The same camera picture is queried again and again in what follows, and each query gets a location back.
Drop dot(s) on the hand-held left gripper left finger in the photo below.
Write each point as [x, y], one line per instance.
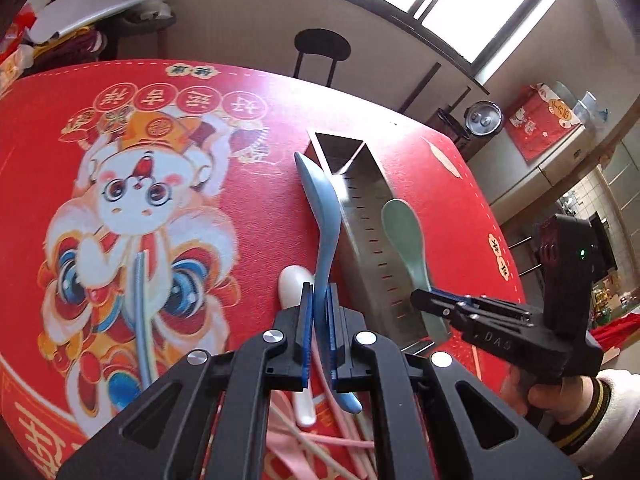
[306, 340]

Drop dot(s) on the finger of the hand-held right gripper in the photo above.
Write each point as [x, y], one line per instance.
[427, 302]
[452, 296]

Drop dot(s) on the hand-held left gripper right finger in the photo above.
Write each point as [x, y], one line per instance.
[333, 340]

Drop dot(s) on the green spoon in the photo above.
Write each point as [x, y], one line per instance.
[402, 230]

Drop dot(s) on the stainless steel utensil holder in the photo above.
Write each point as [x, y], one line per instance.
[370, 220]

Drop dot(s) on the blue spoon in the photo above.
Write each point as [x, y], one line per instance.
[322, 200]

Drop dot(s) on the person's right forearm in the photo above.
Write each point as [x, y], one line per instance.
[612, 420]

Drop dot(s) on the person's right hand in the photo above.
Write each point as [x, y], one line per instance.
[560, 397]

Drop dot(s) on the white spoon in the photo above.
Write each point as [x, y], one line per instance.
[290, 285]

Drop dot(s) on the white counter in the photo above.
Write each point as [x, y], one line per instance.
[520, 185]

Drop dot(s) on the blue chopstick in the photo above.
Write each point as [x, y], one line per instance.
[142, 310]

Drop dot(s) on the black metal rack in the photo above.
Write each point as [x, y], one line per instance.
[450, 125]

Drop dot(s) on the silver pressure cooker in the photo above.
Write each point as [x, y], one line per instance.
[482, 117]

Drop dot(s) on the red gift box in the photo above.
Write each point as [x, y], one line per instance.
[535, 125]

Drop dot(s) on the black leaning bar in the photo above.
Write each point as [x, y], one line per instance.
[422, 85]

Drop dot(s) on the clear plastic bag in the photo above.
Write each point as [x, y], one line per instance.
[592, 107]

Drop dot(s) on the black round stool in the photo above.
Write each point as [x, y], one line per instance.
[320, 45]

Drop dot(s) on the dark window sill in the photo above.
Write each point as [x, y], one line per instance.
[380, 17]

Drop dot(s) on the red printed table mat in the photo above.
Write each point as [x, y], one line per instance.
[60, 135]

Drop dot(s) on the dark wooden side table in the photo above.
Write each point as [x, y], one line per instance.
[135, 35]

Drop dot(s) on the dark red cloth pile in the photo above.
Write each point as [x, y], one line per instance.
[70, 47]

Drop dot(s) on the white foam board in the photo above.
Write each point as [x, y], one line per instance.
[90, 5]

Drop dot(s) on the cream tissue pack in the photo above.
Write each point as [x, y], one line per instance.
[15, 67]

